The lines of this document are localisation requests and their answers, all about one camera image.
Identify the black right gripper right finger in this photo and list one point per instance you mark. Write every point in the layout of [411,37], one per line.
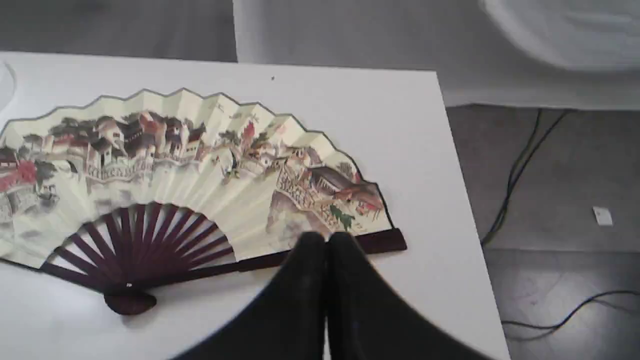
[367,320]

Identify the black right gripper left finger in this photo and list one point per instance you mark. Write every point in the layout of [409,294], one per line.
[286,321]

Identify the painted paper folding fan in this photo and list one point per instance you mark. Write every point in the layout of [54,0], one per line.
[129,194]

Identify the white desk lamp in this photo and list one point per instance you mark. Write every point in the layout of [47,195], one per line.
[8,84]

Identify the grey backdrop curtain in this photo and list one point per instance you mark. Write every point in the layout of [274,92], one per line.
[581,54]

